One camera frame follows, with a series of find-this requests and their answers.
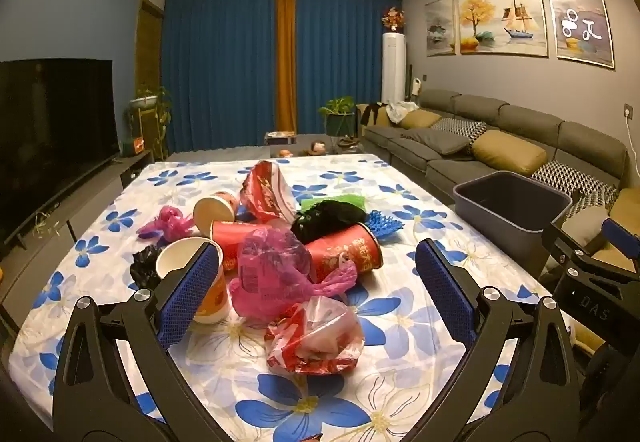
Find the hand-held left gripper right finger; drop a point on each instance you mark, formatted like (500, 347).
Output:
(445, 294)

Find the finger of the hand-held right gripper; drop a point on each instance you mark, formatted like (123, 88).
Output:
(622, 237)
(570, 249)

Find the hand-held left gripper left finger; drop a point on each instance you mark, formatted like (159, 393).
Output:
(185, 294)

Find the orange print paper cup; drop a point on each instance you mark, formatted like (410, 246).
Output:
(175, 259)
(212, 217)

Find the red white-lined paper cup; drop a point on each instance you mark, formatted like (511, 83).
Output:
(227, 244)

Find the grey plastic bin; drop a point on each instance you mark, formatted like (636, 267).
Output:
(505, 217)

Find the small pink plastic bag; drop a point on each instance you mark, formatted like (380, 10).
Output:
(165, 222)

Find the large pink plastic bag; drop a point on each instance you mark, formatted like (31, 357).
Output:
(275, 272)

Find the red gold-lined paper cup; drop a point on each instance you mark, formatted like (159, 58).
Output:
(340, 254)

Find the green foam net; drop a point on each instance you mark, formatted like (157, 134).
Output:
(350, 199)

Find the large black plastic bag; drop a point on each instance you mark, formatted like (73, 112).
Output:
(325, 219)

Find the black white patterned cushion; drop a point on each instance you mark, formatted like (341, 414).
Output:
(597, 199)
(462, 126)
(565, 174)

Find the small black plastic bag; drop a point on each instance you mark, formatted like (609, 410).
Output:
(145, 267)

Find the blue foam net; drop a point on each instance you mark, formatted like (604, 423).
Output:
(384, 224)

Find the large yellow cushion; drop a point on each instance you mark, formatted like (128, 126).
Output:
(510, 153)

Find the red white plastic bag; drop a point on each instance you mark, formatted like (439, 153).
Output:
(262, 189)

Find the grey television cabinet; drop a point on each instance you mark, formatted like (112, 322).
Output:
(100, 192)

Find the clear red plastic bag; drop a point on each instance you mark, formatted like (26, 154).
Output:
(315, 337)

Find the grey sofa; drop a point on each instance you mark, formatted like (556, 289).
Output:
(525, 119)

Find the grey cushion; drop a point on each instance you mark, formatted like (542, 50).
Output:
(435, 140)

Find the small orange box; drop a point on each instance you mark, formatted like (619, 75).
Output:
(134, 145)

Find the blue floral tablecloth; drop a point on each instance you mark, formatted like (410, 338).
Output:
(320, 402)

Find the small yellow cushion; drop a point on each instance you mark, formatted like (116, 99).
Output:
(420, 119)

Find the flat printed box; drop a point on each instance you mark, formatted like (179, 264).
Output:
(279, 137)

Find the white garment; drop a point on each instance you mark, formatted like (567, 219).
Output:
(402, 109)

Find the dark coffee table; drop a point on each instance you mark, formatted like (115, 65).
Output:
(325, 144)

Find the black garment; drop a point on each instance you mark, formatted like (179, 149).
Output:
(372, 114)

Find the trailing plant on stand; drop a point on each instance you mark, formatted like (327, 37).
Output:
(150, 102)

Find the black television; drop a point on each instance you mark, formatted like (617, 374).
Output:
(50, 142)

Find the potted plant dark pot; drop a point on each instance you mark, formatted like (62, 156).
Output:
(337, 114)

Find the purple framed painting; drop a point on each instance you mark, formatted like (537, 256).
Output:
(580, 19)

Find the blue curtain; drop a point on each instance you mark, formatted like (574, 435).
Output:
(225, 72)

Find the white standing air conditioner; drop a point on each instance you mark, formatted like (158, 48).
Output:
(393, 67)

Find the sailboat and tree painting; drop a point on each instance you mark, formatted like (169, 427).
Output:
(500, 17)

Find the small landscape painting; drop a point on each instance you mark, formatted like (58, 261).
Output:
(440, 27)

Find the orange curtain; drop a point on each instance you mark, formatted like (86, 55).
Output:
(286, 57)

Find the flower bouquet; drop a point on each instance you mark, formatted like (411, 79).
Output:
(393, 18)

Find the wall socket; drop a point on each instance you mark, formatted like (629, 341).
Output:
(629, 110)

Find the wooden wall panel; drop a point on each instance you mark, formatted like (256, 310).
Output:
(149, 72)

